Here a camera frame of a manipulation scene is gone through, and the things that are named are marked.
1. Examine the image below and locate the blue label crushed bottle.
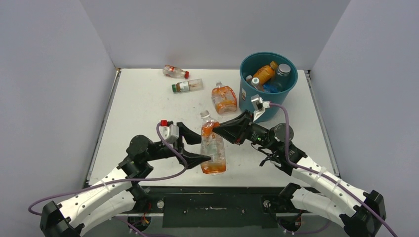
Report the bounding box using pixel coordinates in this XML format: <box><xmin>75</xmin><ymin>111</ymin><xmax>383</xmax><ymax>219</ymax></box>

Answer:
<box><xmin>263</xmin><ymin>83</ymin><xmax>279</xmax><ymax>93</ymax></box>

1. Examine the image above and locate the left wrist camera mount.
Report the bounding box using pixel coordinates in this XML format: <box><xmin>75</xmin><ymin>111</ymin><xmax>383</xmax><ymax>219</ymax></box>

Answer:
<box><xmin>159</xmin><ymin>120</ymin><xmax>180</xmax><ymax>144</ymax></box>

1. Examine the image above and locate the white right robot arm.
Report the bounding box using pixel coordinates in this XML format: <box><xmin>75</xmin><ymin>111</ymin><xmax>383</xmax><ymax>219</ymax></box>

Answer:
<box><xmin>213</xmin><ymin>110</ymin><xmax>386</xmax><ymax>237</ymax></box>

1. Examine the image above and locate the slim orange label bottle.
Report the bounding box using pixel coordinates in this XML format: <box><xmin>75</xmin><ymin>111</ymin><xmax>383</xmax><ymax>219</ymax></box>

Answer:
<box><xmin>200</xmin><ymin>110</ymin><xmax>226</xmax><ymax>174</ymax></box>

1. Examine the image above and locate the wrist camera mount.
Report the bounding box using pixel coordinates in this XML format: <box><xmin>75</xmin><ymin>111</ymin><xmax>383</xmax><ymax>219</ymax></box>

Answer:
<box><xmin>159</xmin><ymin>120</ymin><xmax>180</xmax><ymax>144</ymax></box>
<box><xmin>251</xmin><ymin>94</ymin><xmax>270</xmax><ymax>122</ymax></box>

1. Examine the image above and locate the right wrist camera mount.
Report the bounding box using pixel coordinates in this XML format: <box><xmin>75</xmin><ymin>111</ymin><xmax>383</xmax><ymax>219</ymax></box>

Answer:
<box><xmin>251</xmin><ymin>94</ymin><xmax>270</xmax><ymax>122</ymax></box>

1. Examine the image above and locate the crushed orange label bottle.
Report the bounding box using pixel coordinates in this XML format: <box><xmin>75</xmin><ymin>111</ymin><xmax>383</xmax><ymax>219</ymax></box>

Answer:
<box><xmin>211</xmin><ymin>81</ymin><xmax>237</xmax><ymax>115</ymax></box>

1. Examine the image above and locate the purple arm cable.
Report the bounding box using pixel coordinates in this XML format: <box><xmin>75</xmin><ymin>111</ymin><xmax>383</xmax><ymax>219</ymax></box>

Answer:
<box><xmin>28</xmin><ymin>122</ymin><xmax>189</xmax><ymax>217</ymax></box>
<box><xmin>268</xmin><ymin>102</ymin><xmax>398</xmax><ymax>237</ymax></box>

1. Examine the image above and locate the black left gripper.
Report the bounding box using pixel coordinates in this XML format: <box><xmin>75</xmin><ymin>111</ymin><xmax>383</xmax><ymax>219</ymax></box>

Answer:
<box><xmin>143</xmin><ymin>123</ymin><xmax>210</xmax><ymax>167</ymax></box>

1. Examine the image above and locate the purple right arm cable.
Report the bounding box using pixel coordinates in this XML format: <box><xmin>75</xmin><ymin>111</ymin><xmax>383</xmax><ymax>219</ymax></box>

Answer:
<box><xmin>268</xmin><ymin>102</ymin><xmax>398</xmax><ymax>237</ymax></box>

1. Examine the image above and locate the red cap clear bottle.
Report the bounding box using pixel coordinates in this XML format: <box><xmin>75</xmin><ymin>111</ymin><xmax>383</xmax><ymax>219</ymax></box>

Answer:
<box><xmin>163</xmin><ymin>65</ymin><xmax>189</xmax><ymax>79</ymax></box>

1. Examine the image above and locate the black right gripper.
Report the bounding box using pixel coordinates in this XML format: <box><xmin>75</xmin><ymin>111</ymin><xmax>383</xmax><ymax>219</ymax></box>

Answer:
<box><xmin>212</xmin><ymin>110</ymin><xmax>279</xmax><ymax>152</ymax></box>

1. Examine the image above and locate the large orange label bottle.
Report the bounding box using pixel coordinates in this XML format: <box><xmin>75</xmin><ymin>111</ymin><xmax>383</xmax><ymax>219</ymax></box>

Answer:
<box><xmin>246</xmin><ymin>75</ymin><xmax>264</xmax><ymax>92</ymax></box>

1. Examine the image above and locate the orange juice bottle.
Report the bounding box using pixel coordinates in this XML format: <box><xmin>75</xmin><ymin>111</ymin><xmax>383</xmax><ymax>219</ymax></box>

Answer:
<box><xmin>253</xmin><ymin>61</ymin><xmax>278</xmax><ymax>85</ymax></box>

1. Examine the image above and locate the clear plastic jar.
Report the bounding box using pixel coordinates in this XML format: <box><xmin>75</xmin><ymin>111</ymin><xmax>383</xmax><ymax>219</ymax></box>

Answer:
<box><xmin>271</xmin><ymin>63</ymin><xmax>291</xmax><ymax>92</ymax></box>

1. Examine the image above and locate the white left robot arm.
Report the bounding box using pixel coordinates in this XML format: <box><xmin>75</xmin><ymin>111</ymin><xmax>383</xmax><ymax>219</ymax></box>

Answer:
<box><xmin>40</xmin><ymin>120</ymin><xmax>210</xmax><ymax>237</ymax></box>

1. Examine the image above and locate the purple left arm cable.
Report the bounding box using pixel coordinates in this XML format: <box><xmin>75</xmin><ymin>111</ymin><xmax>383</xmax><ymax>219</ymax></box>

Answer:
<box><xmin>28</xmin><ymin>122</ymin><xmax>189</xmax><ymax>217</ymax></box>

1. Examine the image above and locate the teal plastic bin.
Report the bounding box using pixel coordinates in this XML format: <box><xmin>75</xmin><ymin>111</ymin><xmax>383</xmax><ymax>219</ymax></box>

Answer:
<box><xmin>239</xmin><ymin>52</ymin><xmax>298</xmax><ymax>122</ymax></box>

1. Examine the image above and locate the green cap coffee bottle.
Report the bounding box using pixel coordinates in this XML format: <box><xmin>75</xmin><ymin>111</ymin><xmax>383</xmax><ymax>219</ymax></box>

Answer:
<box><xmin>171</xmin><ymin>79</ymin><xmax>204</xmax><ymax>93</ymax></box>

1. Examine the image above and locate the black base frame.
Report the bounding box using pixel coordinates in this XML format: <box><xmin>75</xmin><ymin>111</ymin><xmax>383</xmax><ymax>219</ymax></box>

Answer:
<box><xmin>125</xmin><ymin>186</ymin><xmax>304</xmax><ymax>231</ymax></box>

